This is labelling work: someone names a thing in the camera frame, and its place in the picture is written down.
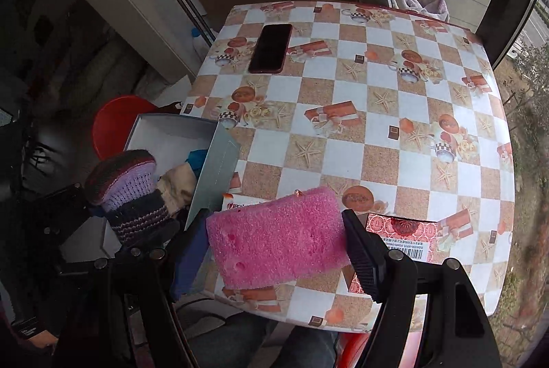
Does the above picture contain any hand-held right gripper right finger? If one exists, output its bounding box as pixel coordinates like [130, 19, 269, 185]
[342, 208, 503, 368]

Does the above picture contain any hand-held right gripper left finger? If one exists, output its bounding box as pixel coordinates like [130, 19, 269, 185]
[51, 211, 212, 368]

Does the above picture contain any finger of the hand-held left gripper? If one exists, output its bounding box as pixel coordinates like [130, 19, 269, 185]
[114, 218, 183, 259]
[26, 183, 93, 266]

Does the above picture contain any purple black knitted sock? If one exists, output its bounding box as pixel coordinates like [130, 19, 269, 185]
[84, 149, 172, 246]

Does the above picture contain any beige cloth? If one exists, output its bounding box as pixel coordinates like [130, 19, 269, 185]
[156, 164, 198, 214]

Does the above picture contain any pink sponge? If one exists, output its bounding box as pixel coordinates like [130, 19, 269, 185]
[206, 186, 351, 290]

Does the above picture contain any white cardboard box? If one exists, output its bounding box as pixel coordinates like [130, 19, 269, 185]
[58, 113, 241, 296]

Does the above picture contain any blue cloth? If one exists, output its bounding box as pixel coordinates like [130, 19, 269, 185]
[186, 149, 212, 176]

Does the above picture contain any person's left hand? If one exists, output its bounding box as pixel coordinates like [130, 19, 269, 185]
[26, 329, 58, 352]

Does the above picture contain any red patterned packet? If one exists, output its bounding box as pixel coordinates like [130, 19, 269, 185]
[347, 212, 440, 296]

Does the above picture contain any white green tissue packet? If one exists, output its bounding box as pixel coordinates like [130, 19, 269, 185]
[221, 194, 275, 214]

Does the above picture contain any red plastic chair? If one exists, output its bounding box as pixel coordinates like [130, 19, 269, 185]
[335, 295, 430, 368]

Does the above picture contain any red plastic stool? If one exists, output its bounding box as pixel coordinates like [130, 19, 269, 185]
[92, 95, 159, 160]

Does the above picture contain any person's leg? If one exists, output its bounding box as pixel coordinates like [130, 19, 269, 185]
[189, 310, 339, 368]

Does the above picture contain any checkered printed tablecloth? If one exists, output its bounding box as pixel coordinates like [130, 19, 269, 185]
[195, 0, 515, 334]

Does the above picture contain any white bottle blue cap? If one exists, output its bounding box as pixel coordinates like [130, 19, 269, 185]
[191, 28, 211, 64]

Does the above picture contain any black smartphone red case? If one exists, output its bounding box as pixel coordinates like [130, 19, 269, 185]
[248, 23, 293, 74]

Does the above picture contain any lavender towel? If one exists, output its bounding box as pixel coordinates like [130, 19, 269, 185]
[392, 0, 451, 22]

